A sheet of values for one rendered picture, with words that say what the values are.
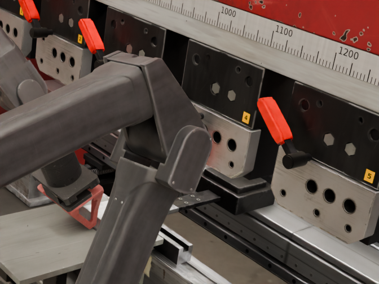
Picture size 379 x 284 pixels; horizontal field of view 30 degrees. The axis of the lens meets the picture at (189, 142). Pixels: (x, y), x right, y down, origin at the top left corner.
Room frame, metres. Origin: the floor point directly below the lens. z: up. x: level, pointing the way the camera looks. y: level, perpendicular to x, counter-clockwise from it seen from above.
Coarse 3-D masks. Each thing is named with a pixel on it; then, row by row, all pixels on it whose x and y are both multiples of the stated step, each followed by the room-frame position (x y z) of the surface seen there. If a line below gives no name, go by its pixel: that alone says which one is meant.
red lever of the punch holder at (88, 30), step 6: (78, 24) 1.12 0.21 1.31; (84, 24) 1.12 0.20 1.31; (90, 24) 1.12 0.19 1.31; (84, 30) 1.11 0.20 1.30; (90, 30) 1.11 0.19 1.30; (96, 30) 1.12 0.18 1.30; (84, 36) 1.11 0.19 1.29; (90, 36) 1.10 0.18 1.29; (96, 36) 1.11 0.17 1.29; (90, 42) 1.10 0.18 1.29; (96, 42) 1.10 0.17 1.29; (102, 42) 1.11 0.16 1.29; (90, 48) 1.10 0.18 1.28; (96, 48) 1.09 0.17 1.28; (102, 48) 1.10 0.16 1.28; (96, 54) 1.09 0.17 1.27; (102, 54) 1.09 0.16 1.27; (96, 60) 1.08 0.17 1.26; (102, 60) 1.08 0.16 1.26; (96, 66) 1.08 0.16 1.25
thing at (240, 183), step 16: (208, 176) 1.25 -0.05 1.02; (224, 176) 1.24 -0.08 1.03; (208, 192) 1.22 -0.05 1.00; (224, 192) 1.21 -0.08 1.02; (240, 192) 1.20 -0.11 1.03; (256, 192) 1.22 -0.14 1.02; (176, 208) 1.13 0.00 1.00; (224, 208) 1.20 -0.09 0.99; (240, 208) 1.19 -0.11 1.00; (256, 208) 1.22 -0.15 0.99
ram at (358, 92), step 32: (96, 0) 1.16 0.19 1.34; (128, 0) 1.11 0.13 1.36; (224, 0) 0.96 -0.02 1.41; (256, 0) 0.92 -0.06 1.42; (288, 0) 0.88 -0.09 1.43; (320, 0) 0.85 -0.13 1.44; (352, 0) 0.82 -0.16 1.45; (192, 32) 1.00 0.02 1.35; (224, 32) 0.95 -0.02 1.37; (320, 32) 0.84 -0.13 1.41; (352, 32) 0.81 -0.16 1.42; (288, 64) 0.87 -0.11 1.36; (352, 96) 0.80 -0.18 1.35
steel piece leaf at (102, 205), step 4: (100, 204) 1.11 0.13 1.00; (104, 204) 1.11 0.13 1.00; (80, 208) 1.05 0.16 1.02; (84, 208) 1.04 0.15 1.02; (88, 208) 1.08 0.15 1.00; (100, 208) 1.09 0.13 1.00; (104, 208) 1.09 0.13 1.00; (80, 212) 1.05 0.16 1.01; (84, 212) 1.04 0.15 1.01; (88, 212) 1.03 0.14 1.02; (100, 212) 1.07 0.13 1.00; (84, 216) 1.04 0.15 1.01; (88, 216) 1.03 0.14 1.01; (100, 216) 1.06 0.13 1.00; (96, 224) 1.02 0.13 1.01; (96, 228) 1.02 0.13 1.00
